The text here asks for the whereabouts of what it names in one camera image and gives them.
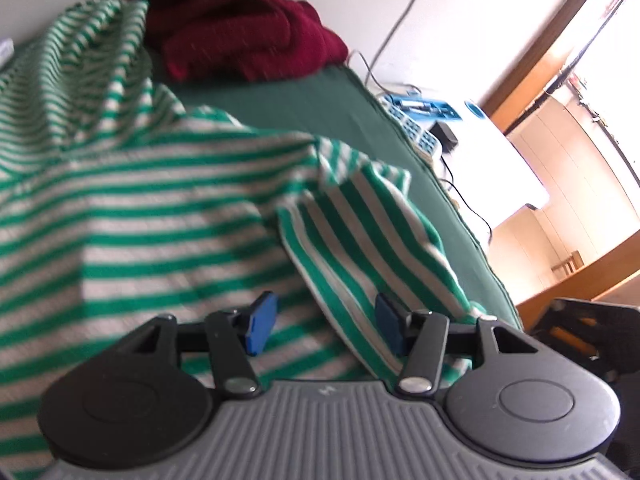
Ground dark red knit garment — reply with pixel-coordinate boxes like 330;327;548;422
135;0;349;82

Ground black power adapter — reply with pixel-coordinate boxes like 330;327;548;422
431;121;458;153

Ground wooden door frame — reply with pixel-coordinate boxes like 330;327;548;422
482;0;640;131

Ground white wall cable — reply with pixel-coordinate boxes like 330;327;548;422
362;0;448;91

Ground black adapter cable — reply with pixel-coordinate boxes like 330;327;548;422
440;152;493;246

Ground wooden furniture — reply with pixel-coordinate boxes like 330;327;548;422
515;242;640;333

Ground white power strip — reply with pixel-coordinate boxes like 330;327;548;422
377;95;443;161

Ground wooden chair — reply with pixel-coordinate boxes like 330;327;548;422
550;250;586;278

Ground green blanket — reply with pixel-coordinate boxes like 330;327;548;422
0;35;521;333

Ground green white striped shirt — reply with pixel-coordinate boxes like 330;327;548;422
0;0;483;480

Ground white desk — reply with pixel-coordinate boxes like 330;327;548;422
370;85;548;246

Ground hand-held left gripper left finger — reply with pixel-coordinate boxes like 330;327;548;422
117;290;279;401

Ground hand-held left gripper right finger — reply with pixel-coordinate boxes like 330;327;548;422
375;292;541;401

